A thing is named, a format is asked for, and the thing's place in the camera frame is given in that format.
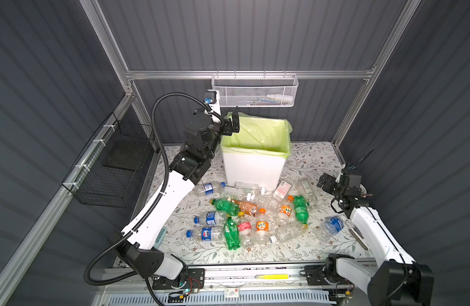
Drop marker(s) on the white tube in basket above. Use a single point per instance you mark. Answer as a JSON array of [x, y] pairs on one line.
[[280, 98]]

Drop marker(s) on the clear bottle white cap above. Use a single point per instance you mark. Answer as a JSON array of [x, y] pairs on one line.
[[288, 232], [267, 203]]

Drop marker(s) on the clear bottle pink label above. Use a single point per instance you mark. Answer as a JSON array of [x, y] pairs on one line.
[[245, 230]]

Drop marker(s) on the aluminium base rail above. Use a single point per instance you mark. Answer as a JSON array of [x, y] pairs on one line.
[[234, 284]]

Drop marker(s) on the clear bottle blue label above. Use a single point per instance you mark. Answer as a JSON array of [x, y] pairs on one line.
[[209, 189]]

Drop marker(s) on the amber tea bottle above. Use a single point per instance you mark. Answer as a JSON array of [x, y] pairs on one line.
[[247, 207]]

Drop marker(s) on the crushed blue label water bottle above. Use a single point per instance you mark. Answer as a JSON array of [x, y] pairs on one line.
[[330, 227]]

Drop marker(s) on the white wire wall basket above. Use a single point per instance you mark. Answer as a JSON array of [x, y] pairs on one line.
[[250, 90]]

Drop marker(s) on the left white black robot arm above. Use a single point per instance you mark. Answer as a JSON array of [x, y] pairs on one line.
[[202, 137]]

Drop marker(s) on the teal calculator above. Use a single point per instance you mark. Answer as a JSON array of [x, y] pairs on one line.
[[160, 237]]

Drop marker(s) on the green plastic bin liner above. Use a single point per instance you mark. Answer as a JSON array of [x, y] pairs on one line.
[[259, 136]]

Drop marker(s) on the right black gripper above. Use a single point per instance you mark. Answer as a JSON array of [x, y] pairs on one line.
[[331, 180]]

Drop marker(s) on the black wire side basket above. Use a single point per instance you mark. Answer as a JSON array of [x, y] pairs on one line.
[[115, 167]]

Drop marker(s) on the white waste bin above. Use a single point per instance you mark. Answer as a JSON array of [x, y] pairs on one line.
[[261, 169]]

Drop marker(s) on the green crushed bottle lower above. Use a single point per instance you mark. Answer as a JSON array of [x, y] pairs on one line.
[[231, 234]]

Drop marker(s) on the floral patterned table mat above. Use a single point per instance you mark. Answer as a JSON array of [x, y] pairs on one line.
[[307, 161]]

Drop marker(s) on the clear bottle blue cap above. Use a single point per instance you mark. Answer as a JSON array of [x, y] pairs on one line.
[[211, 218], [205, 234]]

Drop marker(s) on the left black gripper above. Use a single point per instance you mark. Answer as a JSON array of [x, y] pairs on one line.
[[227, 130]]

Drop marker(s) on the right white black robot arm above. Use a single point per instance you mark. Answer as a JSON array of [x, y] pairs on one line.
[[396, 279]]

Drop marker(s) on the orange label bottle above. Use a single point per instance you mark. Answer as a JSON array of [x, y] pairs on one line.
[[262, 227], [285, 210]]

